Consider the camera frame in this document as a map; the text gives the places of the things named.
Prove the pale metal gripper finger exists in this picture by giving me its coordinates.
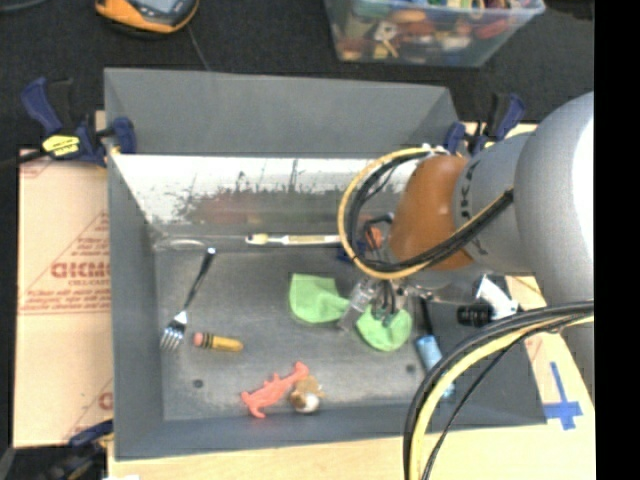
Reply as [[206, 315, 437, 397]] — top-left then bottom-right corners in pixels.
[[338, 303, 369, 332], [349, 277, 375, 311]]

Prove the green cloth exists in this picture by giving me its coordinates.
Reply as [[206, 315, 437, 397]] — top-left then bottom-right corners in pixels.
[[288, 272, 414, 353]]

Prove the blue cylinder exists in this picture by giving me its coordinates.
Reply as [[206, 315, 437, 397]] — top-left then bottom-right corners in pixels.
[[415, 334, 457, 400]]

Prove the white and yellow toothbrush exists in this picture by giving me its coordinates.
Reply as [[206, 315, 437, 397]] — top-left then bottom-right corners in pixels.
[[244, 232, 344, 248]]

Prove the brown toy animal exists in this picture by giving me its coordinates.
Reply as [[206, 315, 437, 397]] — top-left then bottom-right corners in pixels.
[[288, 374, 327, 415]]

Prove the orange toy shark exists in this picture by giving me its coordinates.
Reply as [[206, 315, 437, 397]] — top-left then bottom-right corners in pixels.
[[240, 361, 311, 419]]

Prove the yellow pencil-shaped toy pink eraser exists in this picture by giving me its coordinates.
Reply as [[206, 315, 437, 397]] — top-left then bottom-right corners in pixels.
[[192, 331, 245, 354]]

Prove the grey metal bin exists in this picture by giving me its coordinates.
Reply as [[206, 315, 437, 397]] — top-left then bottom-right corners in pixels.
[[103, 67, 547, 460]]

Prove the brown cardboard board red print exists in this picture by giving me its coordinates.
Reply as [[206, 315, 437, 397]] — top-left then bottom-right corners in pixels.
[[12, 149, 115, 449]]

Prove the black cylinder on white bracket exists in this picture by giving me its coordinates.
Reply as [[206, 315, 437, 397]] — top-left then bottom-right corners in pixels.
[[456, 274, 519, 327]]

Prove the black-handled silver fork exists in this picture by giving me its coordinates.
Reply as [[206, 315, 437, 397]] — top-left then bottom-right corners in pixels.
[[159, 246, 218, 353]]

